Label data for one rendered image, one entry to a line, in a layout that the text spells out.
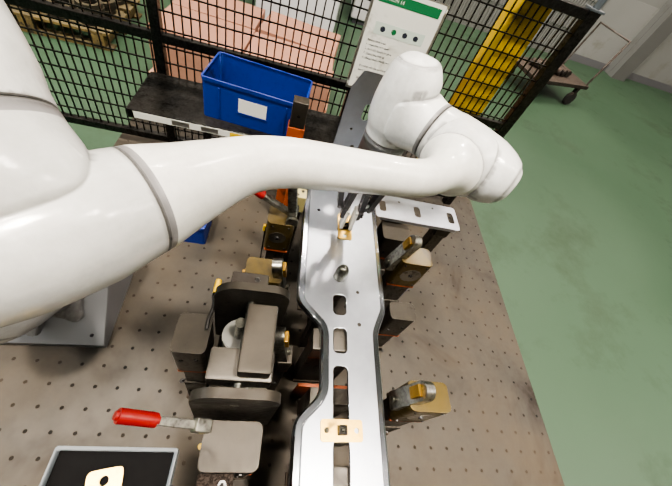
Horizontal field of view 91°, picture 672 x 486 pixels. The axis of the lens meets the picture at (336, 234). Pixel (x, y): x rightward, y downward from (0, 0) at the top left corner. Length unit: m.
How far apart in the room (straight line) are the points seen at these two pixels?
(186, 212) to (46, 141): 0.10
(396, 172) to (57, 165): 0.34
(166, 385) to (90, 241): 0.79
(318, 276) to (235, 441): 0.40
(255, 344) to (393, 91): 0.46
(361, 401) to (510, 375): 0.74
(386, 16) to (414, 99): 0.60
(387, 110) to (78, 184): 0.47
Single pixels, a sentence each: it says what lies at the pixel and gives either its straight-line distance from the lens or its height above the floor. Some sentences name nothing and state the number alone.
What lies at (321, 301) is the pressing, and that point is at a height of 1.00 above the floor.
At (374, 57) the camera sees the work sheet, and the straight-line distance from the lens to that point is 1.21.
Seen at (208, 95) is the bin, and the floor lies 1.10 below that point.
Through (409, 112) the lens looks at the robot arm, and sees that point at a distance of 0.59.
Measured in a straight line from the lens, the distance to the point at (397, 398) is 0.78.
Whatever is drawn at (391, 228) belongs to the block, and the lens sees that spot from 1.04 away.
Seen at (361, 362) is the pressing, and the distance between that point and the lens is 0.78.
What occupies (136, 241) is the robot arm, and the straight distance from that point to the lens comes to 0.30.
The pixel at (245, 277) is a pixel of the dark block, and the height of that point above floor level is 1.12.
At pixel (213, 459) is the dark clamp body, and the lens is 0.63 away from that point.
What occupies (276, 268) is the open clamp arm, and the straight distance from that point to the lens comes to 0.71.
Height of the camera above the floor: 1.71
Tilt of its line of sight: 50 degrees down
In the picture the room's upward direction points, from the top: 24 degrees clockwise
